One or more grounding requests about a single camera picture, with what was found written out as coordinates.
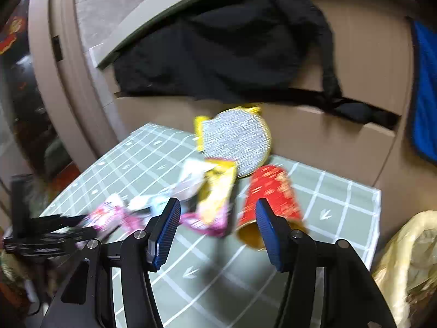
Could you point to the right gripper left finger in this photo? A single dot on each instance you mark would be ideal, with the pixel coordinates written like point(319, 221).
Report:
point(142, 253)

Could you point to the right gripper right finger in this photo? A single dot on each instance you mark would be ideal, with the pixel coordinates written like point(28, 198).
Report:
point(292, 252)

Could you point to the red paper cup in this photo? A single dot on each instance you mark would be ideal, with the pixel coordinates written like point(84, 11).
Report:
point(270, 182)

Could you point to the trash bin with yellow bag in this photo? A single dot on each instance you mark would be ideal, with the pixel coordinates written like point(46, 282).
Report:
point(406, 272)

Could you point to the pink white wrapper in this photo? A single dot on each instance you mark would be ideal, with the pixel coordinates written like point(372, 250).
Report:
point(111, 215)

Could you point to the yellow snack wrapper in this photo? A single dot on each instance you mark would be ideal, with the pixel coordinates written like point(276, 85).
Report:
point(214, 197)

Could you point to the round grey yellow scrubber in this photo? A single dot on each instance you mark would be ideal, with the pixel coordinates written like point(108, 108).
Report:
point(239, 134)

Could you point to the blue towel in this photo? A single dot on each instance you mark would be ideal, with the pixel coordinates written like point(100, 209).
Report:
point(423, 112)

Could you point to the black cloth on cabinet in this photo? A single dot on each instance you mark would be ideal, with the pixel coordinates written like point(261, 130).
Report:
point(240, 52)

